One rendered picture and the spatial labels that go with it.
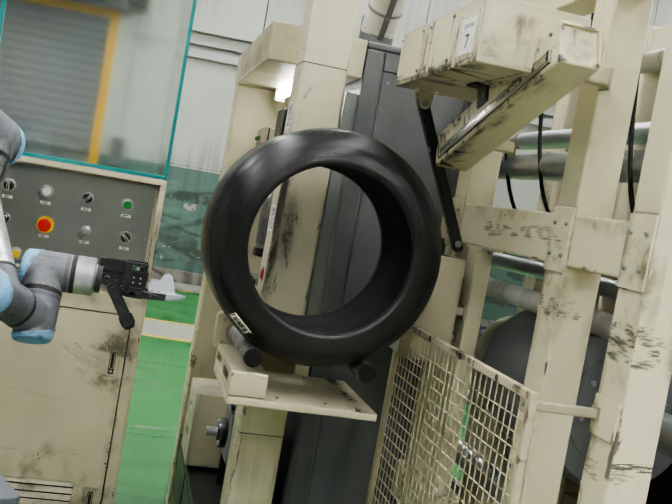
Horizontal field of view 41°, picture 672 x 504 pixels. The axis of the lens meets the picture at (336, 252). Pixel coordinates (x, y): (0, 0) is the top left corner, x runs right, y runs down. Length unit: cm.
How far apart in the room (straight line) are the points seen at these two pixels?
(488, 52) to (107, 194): 136
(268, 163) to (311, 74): 48
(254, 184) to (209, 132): 925
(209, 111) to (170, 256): 184
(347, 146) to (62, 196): 107
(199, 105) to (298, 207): 890
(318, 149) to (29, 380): 125
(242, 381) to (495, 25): 98
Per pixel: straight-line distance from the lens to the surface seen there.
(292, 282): 251
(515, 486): 183
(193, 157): 1132
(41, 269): 216
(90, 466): 296
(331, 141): 212
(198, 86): 1137
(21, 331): 211
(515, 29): 202
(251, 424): 257
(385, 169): 214
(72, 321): 285
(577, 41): 197
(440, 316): 255
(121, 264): 218
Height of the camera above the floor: 129
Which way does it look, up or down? 3 degrees down
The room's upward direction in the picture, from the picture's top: 10 degrees clockwise
